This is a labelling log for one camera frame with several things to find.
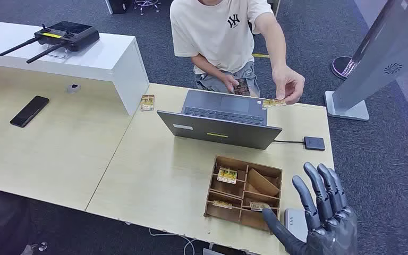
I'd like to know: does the person's left hand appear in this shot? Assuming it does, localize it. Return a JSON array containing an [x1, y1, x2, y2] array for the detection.
[[271, 65, 305, 105]]

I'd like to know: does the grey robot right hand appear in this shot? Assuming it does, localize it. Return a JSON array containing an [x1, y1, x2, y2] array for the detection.
[[262, 162, 359, 255]]

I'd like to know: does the person's right hand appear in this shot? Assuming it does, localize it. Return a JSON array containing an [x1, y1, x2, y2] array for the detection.
[[219, 73, 240, 94]]

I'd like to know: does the dark patterned phone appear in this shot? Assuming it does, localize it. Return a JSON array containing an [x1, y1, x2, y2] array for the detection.
[[233, 78, 251, 97]]

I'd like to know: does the gold ID card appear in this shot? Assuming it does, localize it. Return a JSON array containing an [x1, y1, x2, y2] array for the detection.
[[262, 99, 287, 108]]

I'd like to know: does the gold room key card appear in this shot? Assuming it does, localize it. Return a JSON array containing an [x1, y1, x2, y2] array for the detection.
[[249, 201, 271, 212]]

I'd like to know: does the white card reader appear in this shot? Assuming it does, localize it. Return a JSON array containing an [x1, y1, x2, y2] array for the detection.
[[284, 208, 309, 243]]

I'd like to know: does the person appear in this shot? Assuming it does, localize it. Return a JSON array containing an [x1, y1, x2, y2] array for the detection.
[[169, 0, 305, 105]]

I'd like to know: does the small black card reader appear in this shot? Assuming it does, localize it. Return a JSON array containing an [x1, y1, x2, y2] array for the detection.
[[303, 136, 326, 151]]

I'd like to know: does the gold card with brown border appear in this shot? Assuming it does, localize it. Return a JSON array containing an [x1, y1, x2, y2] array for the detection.
[[140, 94, 156, 112]]

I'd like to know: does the gold and white card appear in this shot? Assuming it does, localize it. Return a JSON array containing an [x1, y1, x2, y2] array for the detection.
[[216, 166, 238, 185]]

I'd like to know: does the grey laptop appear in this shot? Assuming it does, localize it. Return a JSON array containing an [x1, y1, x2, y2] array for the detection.
[[156, 89, 283, 151]]

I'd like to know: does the grey kiosk stand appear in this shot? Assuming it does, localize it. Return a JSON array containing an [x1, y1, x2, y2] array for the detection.
[[324, 0, 408, 122]]

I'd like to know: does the wooden compartment box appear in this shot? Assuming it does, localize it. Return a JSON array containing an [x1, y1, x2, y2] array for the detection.
[[203, 156, 283, 235]]

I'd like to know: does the chrome chair base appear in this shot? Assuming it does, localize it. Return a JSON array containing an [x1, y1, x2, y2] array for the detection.
[[133, 0, 162, 15]]

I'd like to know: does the black box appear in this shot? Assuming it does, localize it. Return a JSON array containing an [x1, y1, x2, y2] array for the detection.
[[105, 0, 132, 15]]

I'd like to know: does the white desk shelf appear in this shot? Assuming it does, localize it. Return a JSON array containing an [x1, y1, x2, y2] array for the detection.
[[0, 19, 150, 117]]

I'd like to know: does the black remote controller with antennas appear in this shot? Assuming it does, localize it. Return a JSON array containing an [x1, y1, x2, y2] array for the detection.
[[0, 20, 100, 64]]

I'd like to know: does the clear acrylic controller stand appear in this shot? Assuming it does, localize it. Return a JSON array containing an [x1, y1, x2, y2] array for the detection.
[[45, 45, 69, 60]]

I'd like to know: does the black smartphone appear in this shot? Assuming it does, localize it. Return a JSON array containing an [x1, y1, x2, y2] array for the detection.
[[10, 95, 50, 129]]

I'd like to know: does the black office chair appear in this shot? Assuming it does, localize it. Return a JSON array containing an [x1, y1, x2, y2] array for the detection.
[[0, 185, 38, 255]]

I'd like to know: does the round chrome post base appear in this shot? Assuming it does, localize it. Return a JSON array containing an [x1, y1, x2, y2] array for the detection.
[[331, 56, 358, 81]]

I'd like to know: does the white cable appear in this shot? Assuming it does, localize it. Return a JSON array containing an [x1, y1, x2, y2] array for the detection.
[[148, 228, 196, 255]]

